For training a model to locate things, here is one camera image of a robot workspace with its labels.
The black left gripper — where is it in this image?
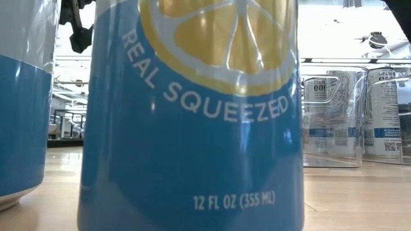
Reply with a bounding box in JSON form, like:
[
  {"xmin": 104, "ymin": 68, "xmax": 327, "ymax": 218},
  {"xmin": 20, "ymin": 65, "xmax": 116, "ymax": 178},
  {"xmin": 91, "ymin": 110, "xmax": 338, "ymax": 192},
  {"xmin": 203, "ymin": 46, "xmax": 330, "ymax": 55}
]
[{"xmin": 60, "ymin": 0, "xmax": 96, "ymax": 55}]

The blue lemon soda can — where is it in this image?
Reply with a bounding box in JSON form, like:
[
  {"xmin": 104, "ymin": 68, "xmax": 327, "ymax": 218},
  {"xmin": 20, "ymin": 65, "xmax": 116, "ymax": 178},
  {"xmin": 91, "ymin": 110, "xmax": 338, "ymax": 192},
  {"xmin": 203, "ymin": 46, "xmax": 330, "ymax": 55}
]
[
  {"xmin": 78, "ymin": 0, "xmax": 305, "ymax": 231},
  {"xmin": 0, "ymin": 0, "xmax": 62, "ymax": 212}
]

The clear plastic bin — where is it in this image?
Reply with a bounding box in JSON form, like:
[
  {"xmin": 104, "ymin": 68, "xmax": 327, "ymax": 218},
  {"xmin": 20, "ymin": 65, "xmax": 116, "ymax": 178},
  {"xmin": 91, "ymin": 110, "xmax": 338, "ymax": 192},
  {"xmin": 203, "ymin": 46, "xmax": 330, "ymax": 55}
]
[
  {"xmin": 301, "ymin": 65, "xmax": 369, "ymax": 169},
  {"xmin": 362, "ymin": 75, "xmax": 411, "ymax": 166}
]

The black framed workstation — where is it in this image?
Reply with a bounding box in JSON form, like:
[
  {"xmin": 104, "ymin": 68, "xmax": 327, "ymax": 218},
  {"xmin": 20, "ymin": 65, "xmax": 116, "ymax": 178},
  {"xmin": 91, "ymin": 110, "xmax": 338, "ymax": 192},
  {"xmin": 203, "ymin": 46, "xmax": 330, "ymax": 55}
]
[{"xmin": 51, "ymin": 108, "xmax": 87, "ymax": 139}]

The black bench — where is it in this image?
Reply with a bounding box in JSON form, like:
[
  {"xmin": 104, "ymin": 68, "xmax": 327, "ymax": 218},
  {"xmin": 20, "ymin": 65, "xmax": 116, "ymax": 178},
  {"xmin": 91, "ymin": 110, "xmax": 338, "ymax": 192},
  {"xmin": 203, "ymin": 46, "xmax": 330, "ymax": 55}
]
[{"xmin": 47, "ymin": 137, "xmax": 85, "ymax": 148}]

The black ceiling-hung cable reel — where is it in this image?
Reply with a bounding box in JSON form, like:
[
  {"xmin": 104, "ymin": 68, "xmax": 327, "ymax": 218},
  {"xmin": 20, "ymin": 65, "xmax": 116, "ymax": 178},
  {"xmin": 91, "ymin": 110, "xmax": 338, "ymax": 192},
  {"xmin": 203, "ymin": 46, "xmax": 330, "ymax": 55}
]
[{"xmin": 362, "ymin": 31, "xmax": 389, "ymax": 50}]

